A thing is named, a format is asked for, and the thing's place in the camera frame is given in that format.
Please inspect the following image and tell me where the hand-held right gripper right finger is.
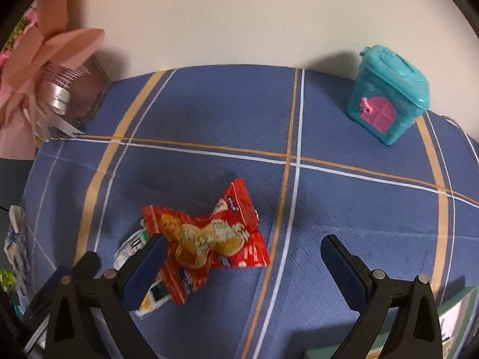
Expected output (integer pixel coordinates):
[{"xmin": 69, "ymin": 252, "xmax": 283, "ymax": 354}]
[{"xmin": 320, "ymin": 234, "xmax": 444, "ymax": 359}]

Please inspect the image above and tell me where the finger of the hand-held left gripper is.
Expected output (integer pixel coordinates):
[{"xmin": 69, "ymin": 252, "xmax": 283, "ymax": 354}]
[
  {"xmin": 69, "ymin": 250, "xmax": 101, "ymax": 281},
  {"xmin": 23, "ymin": 265, "xmax": 62, "ymax": 319}
]

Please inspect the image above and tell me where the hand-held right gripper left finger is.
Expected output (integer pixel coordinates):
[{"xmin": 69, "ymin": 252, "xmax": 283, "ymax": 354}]
[{"xmin": 45, "ymin": 233, "xmax": 170, "ymax": 359}]

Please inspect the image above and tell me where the red twisted snack packet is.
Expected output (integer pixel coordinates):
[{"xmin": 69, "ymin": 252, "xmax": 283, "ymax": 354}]
[{"xmin": 141, "ymin": 179, "xmax": 271, "ymax": 304}]

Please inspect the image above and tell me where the teal-rimmed white tray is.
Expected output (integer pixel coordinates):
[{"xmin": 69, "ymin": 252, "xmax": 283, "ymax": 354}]
[{"xmin": 305, "ymin": 286, "xmax": 479, "ymax": 359}]

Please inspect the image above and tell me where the green white striped snack packet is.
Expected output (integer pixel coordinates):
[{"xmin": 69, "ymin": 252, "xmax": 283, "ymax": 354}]
[{"xmin": 114, "ymin": 228, "xmax": 173, "ymax": 319}]

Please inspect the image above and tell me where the blue white packet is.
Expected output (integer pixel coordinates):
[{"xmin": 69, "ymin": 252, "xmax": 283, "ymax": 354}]
[{"xmin": 4, "ymin": 206, "xmax": 31, "ymax": 297}]

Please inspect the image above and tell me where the blue plaid tablecloth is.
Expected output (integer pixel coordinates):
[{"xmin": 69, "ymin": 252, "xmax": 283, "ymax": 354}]
[{"xmin": 20, "ymin": 64, "xmax": 479, "ymax": 359}]

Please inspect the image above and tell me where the brown rounded object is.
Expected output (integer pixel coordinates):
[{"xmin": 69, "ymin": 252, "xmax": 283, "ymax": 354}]
[{"xmin": 69, "ymin": 55, "xmax": 112, "ymax": 130}]

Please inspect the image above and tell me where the teal toy box pink door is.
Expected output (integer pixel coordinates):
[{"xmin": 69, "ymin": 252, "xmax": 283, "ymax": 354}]
[{"xmin": 346, "ymin": 45, "xmax": 430, "ymax": 146}]

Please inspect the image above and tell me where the pink flower bouquet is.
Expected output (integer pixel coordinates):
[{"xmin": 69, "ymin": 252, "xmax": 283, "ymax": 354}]
[{"xmin": 0, "ymin": 0, "xmax": 106, "ymax": 159}]

